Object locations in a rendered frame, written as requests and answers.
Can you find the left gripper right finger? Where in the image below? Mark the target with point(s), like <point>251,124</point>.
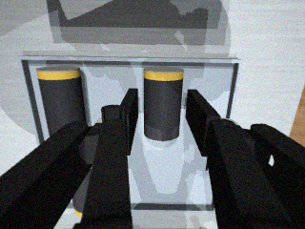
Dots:
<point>243,197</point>

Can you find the dark grey battery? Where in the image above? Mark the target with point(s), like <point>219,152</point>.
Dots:
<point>162,103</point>
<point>62,95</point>
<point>78,199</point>

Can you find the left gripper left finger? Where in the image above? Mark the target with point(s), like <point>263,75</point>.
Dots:
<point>35,192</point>

